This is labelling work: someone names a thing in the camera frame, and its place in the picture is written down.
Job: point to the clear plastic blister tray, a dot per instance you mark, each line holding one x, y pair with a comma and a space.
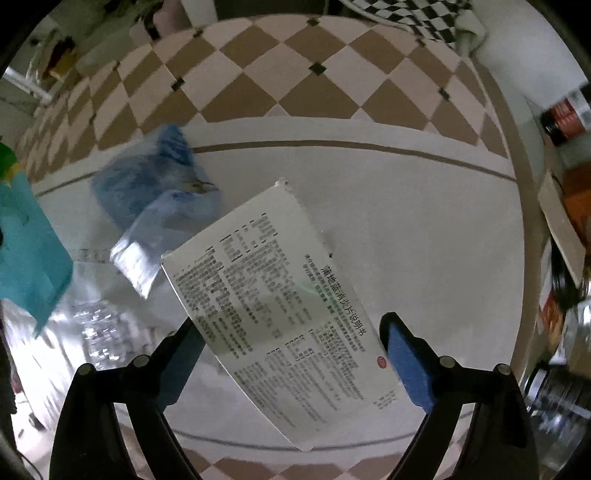
101, 332

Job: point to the orange cardboard boxes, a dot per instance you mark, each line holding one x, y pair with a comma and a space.
62, 64

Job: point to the orange box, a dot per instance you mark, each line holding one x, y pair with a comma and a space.
579, 198

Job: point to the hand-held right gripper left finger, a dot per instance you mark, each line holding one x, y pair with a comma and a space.
178, 369

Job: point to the white printed leaflet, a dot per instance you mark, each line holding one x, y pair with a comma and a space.
277, 300

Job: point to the pink suitcase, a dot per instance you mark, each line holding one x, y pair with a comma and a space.
168, 16

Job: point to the blue clear plastic package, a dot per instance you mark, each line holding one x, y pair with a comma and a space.
152, 198

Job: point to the brown white checkered tablecloth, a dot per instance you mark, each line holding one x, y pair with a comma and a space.
392, 221

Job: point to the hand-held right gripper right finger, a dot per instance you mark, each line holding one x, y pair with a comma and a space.
411, 369

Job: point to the green teal plastic bag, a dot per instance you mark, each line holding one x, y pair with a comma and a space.
32, 249

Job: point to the black white checkered cloth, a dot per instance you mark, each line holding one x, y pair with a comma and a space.
415, 18

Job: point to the plastic water bottle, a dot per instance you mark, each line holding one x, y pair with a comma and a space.
563, 406

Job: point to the cola bottle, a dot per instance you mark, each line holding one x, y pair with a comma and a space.
565, 120

